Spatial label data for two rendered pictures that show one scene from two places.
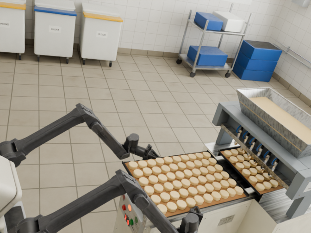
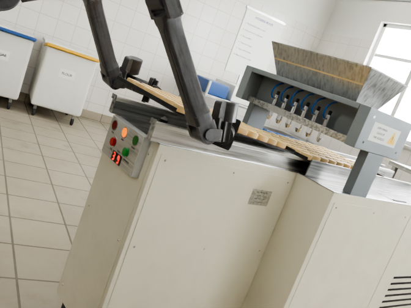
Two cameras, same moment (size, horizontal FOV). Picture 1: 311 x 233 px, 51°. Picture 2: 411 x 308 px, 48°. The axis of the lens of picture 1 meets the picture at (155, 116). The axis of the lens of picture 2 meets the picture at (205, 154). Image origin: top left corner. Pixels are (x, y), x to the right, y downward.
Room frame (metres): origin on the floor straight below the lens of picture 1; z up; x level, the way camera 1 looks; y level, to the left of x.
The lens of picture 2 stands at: (-0.33, -0.11, 1.12)
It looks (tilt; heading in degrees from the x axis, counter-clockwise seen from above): 11 degrees down; 354
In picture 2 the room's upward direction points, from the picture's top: 21 degrees clockwise
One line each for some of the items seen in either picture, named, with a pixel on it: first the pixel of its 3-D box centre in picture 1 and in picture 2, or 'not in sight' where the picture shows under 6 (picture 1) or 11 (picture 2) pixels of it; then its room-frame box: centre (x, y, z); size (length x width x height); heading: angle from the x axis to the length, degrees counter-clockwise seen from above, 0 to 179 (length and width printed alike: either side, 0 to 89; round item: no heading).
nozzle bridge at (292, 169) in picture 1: (265, 153); (309, 128); (1.71, -0.71, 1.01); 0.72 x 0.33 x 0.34; 35
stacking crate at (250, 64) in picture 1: (256, 60); not in sight; (5.74, -1.50, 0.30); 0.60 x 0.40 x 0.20; 114
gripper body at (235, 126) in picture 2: (192, 223); (225, 132); (1.08, -0.29, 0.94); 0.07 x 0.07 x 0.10; 81
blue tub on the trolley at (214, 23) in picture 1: (208, 21); (210, 86); (5.30, -0.44, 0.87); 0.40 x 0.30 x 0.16; 28
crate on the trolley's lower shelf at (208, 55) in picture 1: (207, 55); not in sight; (5.42, -0.60, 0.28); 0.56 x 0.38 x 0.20; 122
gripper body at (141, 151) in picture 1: (141, 152); (143, 87); (1.50, 0.03, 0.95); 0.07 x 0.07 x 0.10; 81
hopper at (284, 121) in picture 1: (281, 121); (329, 77); (1.71, -0.71, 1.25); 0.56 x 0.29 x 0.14; 35
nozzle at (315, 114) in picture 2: (265, 159); (312, 116); (1.56, -0.67, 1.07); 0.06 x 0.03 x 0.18; 125
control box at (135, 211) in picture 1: (131, 212); (125, 145); (1.21, 0.00, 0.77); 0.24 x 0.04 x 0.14; 35
